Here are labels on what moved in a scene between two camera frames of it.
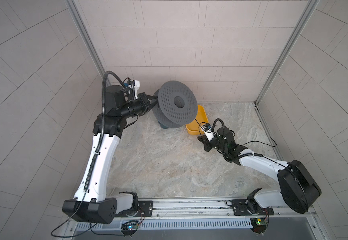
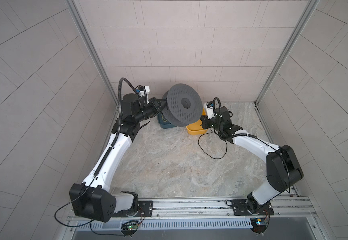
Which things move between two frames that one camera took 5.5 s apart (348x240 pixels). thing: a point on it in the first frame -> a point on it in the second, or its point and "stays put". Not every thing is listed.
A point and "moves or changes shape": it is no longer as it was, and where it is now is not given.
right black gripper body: [216, 145] -> [212, 123]
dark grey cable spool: [177, 105] moves or changes shape
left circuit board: [129, 226] stays put
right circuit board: [259, 224] stays put
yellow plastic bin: [194, 128] stays put
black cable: [243, 145] moves or changes shape
